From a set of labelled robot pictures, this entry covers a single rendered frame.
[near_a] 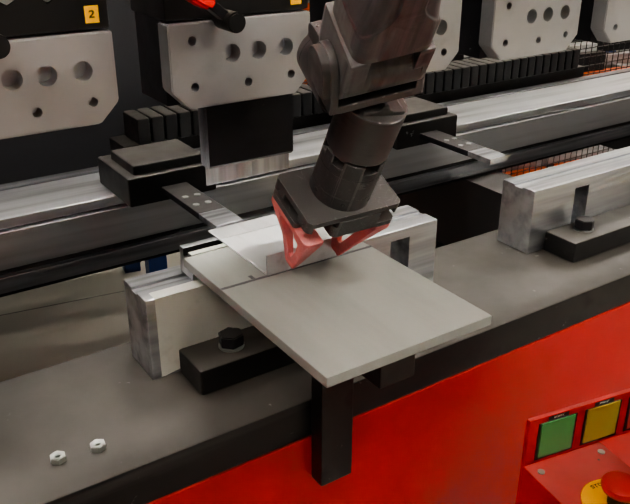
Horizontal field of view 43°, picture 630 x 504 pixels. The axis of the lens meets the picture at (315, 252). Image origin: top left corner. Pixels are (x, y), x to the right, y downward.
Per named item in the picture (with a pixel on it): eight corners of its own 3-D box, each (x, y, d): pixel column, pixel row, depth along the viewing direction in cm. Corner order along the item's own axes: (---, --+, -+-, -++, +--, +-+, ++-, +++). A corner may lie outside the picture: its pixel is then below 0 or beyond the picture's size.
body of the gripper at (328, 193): (271, 188, 73) (289, 128, 68) (361, 168, 78) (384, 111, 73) (305, 240, 70) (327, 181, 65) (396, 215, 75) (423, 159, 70)
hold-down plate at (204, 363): (202, 397, 81) (200, 372, 80) (179, 372, 85) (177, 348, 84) (425, 316, 96) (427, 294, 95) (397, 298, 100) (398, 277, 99)
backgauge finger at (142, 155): (182, 251, 87) (179, 208, 85) (99, 183, 107) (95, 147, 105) (276, 227, 93) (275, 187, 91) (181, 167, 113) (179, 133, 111)
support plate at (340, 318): (326, 388, 63) (326, 378, 62) (183, 266, 83) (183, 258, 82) (491, 325, 72) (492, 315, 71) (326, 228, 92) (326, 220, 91)
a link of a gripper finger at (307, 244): (254, 243, 79) (275, 177, 72) (314, 228, 83) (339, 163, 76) (286, 295, 76) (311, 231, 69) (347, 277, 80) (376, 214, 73)
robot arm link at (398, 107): (361, 115, 62) (423, 112, 64) (329, 59, 66) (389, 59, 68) (336, 178, 67) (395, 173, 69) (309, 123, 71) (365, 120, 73)
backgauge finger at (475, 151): (466, 178, 108) (469, 143, 106) (354, 133, 128) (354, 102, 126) (528, 163, 115) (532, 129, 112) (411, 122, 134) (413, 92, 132)
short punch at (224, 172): (211, 188, 82) (205, 97, 78) (202, 182, 83) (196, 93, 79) (293, 170, 87) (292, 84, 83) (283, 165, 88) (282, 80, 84)
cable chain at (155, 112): (139, 146, 117) (136, 119, 115) (124, 136, 121) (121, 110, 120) (345, 109, 136) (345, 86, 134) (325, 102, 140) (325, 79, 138)
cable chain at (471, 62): (416, 96, 144) (417, 74, 142) (395, 90, 148) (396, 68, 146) (578, 68, 165) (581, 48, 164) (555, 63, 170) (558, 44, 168)
